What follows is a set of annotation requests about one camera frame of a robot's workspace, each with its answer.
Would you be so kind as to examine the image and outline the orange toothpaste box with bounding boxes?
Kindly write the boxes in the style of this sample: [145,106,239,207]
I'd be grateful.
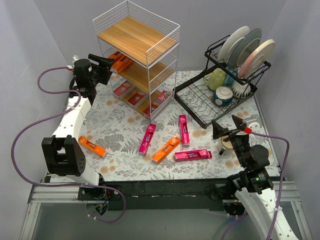
[78,136,107,158]
[107,50,124,62]
[152,136,182,165]
[111,55,133,75]

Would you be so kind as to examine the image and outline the red 3D toothpaste box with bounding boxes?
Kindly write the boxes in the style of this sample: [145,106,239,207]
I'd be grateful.
[113,80,135,100]
[143,90,171,119]

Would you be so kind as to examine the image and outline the pink toothpaste box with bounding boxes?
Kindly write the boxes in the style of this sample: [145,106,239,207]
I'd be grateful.
[179,115,190,147]
[174,149,212,162]
[138,123,156,156]

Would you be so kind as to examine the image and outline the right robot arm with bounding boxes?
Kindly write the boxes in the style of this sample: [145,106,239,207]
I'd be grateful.
[212,115,297,240]

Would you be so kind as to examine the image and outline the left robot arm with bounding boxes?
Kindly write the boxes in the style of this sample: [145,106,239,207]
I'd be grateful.
[41,54,115,200]

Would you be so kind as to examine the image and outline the cream mug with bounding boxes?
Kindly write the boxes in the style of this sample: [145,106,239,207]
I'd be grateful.
[217,136,234,156]

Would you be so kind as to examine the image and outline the teal spotted bowl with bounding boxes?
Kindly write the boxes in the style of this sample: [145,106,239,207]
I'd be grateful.
[213,86,234,107]

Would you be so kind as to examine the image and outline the white ribbed bowl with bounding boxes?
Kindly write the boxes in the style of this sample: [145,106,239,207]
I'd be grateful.
[230,81,251,99]

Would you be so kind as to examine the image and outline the black dish rack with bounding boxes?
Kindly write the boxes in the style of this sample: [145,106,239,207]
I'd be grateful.
[174,35,271,129]

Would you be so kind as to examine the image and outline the light blue cup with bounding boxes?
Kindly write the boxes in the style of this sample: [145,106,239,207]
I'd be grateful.
[223,68,238,86]

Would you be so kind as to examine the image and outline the yellow-green mug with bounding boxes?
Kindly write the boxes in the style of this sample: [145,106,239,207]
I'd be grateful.
[203,68,226,91]

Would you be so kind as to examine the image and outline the pink and cream plate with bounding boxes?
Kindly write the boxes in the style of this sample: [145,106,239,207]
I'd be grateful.
[237,39,276,79]

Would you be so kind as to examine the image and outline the grey speckled plate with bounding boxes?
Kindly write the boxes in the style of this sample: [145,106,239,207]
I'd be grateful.
[227,28,262,69]

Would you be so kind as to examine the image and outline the floral table mat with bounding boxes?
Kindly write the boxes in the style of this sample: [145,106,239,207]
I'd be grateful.
[49,70,281,183]

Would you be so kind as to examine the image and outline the white plate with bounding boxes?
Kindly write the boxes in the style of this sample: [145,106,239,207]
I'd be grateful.
[216,26,250,63]

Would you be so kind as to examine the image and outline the white wire wooden shelf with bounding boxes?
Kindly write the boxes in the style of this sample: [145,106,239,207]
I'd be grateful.
[92,0,181,121]

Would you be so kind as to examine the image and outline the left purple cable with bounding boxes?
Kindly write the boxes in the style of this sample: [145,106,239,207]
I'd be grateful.
[11,65,127,224]

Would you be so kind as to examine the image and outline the purple cable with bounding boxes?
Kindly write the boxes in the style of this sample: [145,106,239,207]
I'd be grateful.
[219,129,290,240]
[11,65,127,224]

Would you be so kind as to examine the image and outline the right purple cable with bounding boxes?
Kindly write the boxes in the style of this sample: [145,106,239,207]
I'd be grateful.
[219,129,290,240]

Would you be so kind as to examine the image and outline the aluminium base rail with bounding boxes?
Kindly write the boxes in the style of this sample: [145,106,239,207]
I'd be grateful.
[20,177,311,240]

